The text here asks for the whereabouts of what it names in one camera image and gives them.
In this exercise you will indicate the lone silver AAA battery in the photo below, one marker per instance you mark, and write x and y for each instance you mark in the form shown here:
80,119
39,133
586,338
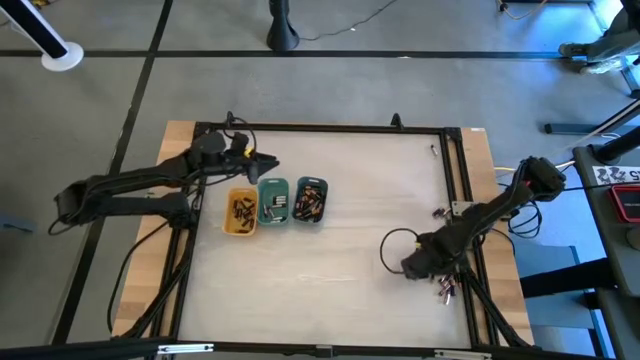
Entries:
434,150

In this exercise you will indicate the printed marker sheet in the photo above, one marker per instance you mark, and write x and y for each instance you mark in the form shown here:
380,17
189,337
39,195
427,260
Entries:
615,175

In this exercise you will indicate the black floor stand bar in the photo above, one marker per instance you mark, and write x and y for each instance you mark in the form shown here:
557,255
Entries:
575,128

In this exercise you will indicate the black slanted stand pole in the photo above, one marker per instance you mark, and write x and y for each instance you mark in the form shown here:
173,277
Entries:
30,22

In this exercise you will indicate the black floor stand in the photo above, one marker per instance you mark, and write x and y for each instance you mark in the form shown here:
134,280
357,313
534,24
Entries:
282,35

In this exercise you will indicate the white round stand base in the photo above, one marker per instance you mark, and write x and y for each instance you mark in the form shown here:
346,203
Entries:
70,57

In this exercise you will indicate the dark side desk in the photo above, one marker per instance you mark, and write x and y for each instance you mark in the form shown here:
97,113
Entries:
615,260

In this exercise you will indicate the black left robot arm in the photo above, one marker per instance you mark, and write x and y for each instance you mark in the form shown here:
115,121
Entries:
125,177

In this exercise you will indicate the slate blue plastic bin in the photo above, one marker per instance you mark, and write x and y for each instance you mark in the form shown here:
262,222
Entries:
296,220

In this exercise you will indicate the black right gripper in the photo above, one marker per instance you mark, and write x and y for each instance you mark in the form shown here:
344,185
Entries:
445,250

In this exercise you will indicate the red and black device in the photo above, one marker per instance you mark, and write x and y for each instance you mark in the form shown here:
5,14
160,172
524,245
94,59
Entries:
627,202

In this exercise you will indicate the black desk leg bar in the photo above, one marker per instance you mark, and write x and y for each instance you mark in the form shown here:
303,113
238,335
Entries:
565,280

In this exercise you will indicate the green plastic bin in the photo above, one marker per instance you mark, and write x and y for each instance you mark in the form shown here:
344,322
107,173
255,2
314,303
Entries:
261,221

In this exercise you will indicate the yellow plastic bin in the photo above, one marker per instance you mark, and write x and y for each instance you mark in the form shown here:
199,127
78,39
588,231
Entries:
229,227

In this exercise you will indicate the silver frame bracket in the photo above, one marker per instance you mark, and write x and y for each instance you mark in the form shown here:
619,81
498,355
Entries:
185,348
462,355

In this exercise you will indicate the white mounting plate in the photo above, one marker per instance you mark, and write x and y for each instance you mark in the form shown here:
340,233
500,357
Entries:
459,206

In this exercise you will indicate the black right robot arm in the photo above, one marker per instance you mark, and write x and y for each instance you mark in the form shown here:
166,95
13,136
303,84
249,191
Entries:
500,205

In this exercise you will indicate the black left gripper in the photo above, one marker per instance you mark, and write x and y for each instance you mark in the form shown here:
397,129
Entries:
215,152

